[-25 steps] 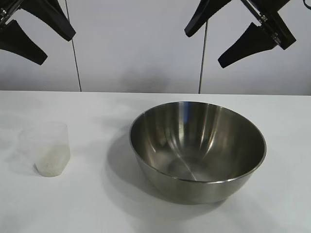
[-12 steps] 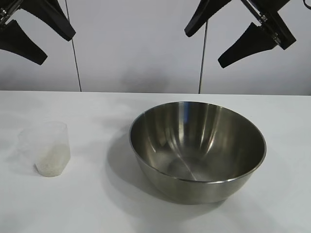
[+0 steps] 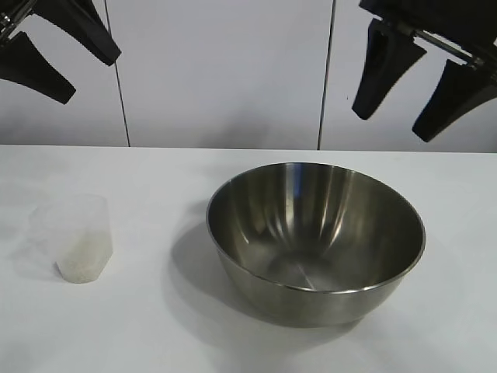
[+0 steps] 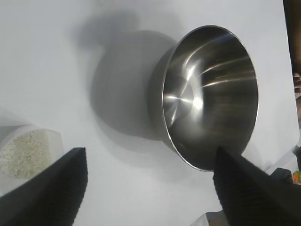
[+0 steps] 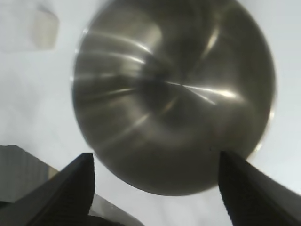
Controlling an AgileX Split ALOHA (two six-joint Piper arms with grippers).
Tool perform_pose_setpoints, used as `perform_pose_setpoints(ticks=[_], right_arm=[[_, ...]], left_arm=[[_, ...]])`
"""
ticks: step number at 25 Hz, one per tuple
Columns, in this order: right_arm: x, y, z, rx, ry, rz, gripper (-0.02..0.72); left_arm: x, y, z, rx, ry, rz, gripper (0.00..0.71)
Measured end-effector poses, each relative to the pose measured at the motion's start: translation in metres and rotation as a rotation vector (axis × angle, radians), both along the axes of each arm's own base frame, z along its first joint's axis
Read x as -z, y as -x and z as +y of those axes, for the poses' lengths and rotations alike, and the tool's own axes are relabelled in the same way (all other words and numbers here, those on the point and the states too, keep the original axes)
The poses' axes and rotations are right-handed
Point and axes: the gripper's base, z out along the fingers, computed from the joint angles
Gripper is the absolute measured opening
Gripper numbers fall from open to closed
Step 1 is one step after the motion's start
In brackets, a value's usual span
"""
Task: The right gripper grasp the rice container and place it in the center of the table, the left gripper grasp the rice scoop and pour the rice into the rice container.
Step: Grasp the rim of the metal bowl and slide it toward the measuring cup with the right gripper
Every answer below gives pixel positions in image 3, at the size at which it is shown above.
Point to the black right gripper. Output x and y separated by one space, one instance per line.
435 15

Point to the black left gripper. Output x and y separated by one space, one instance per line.
11 11

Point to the clear plastic measuring cup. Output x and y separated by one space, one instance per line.
58 211

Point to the white rice grains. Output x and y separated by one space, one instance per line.
81 264

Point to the stainless steel mixing bowl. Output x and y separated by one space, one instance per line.
310 303

